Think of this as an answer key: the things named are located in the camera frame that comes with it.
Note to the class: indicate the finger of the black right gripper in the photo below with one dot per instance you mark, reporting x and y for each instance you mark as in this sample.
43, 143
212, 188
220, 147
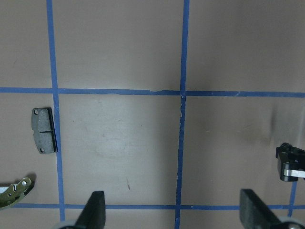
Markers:
291, 162

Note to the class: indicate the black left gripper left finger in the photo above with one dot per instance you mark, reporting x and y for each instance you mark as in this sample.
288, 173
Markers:
93, 215

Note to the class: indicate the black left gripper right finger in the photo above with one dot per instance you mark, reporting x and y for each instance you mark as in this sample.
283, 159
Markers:
254, 213

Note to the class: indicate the dark grey brake pad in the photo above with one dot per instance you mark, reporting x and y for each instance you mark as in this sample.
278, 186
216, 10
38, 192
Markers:
44, 135

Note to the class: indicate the brass brake shoe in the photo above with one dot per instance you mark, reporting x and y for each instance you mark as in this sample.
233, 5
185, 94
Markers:
12, 194

